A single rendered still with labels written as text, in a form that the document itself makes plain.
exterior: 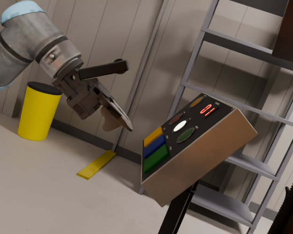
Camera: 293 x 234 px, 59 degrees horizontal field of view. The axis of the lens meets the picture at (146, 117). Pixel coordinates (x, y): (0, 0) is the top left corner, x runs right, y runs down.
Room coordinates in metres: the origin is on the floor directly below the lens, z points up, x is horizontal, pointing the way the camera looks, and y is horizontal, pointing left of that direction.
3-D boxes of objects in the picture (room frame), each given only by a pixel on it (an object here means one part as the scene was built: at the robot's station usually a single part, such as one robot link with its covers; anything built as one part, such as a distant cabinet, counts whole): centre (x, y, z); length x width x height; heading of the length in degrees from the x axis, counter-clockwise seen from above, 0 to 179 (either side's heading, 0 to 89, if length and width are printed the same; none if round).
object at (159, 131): (0.83, -0.05, 1.01); 0.07 x 0.05 x 0.07; 4
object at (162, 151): (0.63, -0.06, 1.01); 0.07 x 0.05 x 0.07; 4
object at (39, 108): (2.86, 1.19, 0.30); 0.39 x 0.38 x 0.60; 172
